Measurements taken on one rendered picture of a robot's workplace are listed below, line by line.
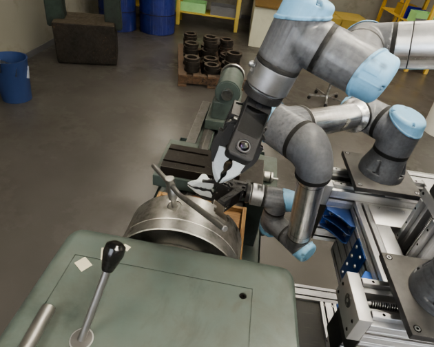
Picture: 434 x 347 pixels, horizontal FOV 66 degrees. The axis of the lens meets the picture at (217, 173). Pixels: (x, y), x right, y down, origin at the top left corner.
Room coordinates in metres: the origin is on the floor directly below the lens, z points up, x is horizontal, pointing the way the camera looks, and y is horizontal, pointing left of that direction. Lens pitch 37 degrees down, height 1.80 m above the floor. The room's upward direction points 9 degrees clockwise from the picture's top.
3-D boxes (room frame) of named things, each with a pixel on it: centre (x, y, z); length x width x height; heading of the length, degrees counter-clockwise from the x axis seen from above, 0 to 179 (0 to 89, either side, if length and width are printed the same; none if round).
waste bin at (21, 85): (3.19, 2.28, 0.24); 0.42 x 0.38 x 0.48; 6
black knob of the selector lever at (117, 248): (0.31, 0.13, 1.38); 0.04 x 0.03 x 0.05; 177
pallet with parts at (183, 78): (4.90, 0.37, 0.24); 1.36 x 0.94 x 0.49; 9
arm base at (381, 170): (1.00, -0.57, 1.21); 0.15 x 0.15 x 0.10
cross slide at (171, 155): (1.17, 0.02, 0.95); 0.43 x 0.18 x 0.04; 87
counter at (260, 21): (7.48, -0.57, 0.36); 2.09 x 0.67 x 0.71; 0
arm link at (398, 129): (1.00, -0.57, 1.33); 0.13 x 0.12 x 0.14; 41
